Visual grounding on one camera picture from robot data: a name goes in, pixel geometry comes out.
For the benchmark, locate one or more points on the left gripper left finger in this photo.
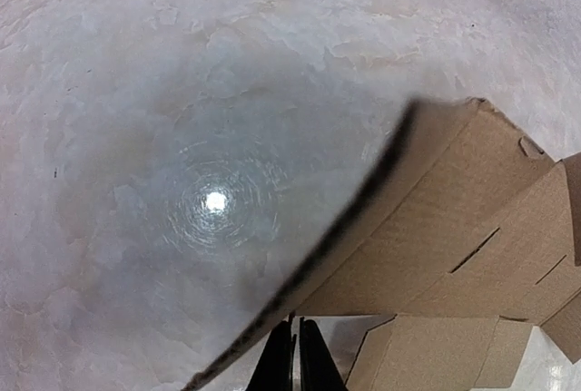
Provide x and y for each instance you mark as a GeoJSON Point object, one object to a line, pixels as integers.
{"type": "Point", "coordinates": [274, 369]}

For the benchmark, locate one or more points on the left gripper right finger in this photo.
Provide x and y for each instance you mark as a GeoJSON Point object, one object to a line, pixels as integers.
{"type": "Point", "coordinates": [318, 371]}

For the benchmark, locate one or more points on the brown cardboard box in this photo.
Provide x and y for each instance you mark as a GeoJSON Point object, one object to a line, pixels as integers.
{"type": "Point", "coordinates": [464, 236]}

